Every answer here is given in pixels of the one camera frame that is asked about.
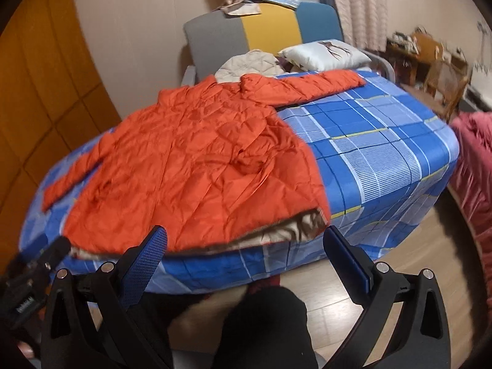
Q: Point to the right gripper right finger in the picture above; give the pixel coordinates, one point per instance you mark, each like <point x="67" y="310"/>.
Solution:
<point x="421" y="338"/>

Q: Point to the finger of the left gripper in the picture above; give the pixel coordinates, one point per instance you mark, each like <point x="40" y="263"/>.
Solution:
<point x="28" y="275"/>

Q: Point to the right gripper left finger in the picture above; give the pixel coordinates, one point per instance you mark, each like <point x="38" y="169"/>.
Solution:
<point x="87" y="324"/>

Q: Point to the orange puffer jacket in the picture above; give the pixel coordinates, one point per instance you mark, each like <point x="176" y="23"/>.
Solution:
<point x="210" y="163"/>

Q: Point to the person's left hand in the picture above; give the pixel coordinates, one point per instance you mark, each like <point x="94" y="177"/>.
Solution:
<point x="29" y="349"/>

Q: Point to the person's black trouser legs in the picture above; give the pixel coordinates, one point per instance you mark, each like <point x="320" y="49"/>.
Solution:
<point x="266" y="329"/>

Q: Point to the red ruffled bed cover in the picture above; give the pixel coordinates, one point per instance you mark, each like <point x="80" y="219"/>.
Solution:
<point x="471" y="181"/>

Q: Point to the wooden wardrobe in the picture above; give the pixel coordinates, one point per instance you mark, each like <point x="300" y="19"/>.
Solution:
<point x="52" y="101"/>

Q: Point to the wicker wooden chair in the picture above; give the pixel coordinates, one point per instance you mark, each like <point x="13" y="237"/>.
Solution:
<point x="442" y="89"/>

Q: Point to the cluttered wooden desk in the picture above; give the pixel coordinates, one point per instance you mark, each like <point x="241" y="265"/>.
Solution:
<point x="412" y="56"/>

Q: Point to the white deer print pillow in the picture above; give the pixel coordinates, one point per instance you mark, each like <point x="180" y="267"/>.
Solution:
<point x="325" y="55"/>

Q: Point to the beige quilted jacket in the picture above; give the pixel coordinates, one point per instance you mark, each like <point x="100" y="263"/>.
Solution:
<point x="253" y="62"/>

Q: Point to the grey yellow blue headboard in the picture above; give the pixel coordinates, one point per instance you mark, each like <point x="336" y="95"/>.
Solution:
<point x="215" y="37"/>

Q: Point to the right floral curtain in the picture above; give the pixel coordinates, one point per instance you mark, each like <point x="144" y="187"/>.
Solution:
<point x="364" y="23"/>

